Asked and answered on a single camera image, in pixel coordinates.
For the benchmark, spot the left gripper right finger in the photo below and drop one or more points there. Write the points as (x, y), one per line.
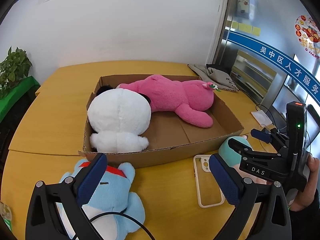
(273, 218)

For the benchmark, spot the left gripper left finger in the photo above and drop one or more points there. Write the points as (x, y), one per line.
(43, 219)

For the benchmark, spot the teal and pink plush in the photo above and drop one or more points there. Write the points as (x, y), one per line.
(233, 158)

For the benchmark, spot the white clear phone case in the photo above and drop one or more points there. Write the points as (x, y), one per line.
(207, 189)

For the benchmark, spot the pink bear plush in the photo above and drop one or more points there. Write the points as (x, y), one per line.
(188, 99)

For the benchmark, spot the light blue bear plush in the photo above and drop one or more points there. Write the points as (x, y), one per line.
(112, 197)

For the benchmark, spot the white panda plush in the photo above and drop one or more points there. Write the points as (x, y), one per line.
(118, 118)

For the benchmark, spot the person right hand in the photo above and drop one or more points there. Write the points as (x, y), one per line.
(305, 198)

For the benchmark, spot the white paper pad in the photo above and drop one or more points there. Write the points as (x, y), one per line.
(261, 118)

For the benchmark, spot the snack packet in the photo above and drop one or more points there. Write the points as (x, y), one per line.
(6, 214)

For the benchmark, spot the blue window banner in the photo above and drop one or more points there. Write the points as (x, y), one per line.
(291, 67)

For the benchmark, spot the grey canvas tote bag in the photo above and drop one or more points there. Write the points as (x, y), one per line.
(218, 77)

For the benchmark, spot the brown cardboard box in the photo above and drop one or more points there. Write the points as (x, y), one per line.
(172, 139)

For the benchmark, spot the new year window sticker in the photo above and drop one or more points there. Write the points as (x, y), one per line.
(308, 35)

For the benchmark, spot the yellow sticky notes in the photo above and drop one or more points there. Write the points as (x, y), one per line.
(246, 28)

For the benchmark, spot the cartoon poster on glass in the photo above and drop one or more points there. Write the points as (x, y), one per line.
(245, 9)

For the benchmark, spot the green cloth covered shelf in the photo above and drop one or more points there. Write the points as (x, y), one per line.
(16, 93)

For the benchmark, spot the potted green plant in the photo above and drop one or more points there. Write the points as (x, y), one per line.
(14, 69)

